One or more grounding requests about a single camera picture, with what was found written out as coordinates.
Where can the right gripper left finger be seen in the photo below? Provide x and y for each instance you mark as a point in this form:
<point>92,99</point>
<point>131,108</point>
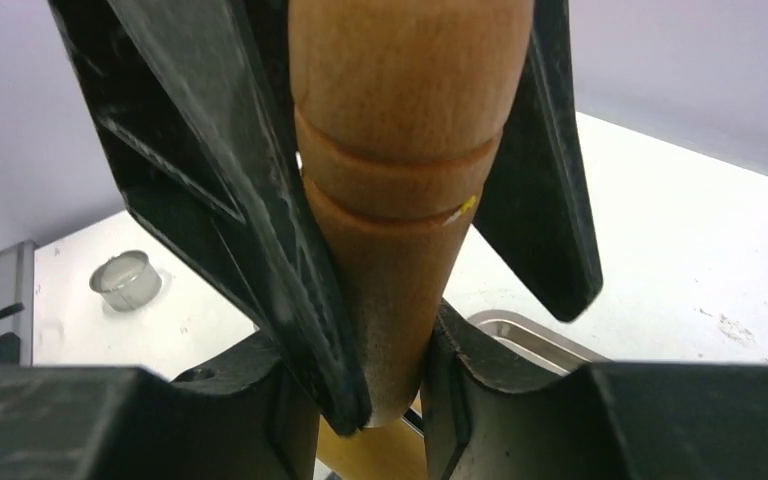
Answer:
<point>240,415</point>

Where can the metal ring cutter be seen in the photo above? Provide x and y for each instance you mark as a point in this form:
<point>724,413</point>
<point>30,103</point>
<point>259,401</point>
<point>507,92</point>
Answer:
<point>127,281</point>

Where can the stainless steel tray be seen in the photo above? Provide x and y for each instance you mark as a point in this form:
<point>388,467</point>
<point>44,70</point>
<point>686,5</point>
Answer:
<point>534,342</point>

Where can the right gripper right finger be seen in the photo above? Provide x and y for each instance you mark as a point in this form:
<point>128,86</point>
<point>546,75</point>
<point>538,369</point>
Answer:
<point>488,413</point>

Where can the wooden rolling pin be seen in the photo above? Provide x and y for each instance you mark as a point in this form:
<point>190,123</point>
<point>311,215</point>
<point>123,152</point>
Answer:
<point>399,111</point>

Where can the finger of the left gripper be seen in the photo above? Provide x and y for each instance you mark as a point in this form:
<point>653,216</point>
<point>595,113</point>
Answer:
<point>191,103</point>
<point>535,212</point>

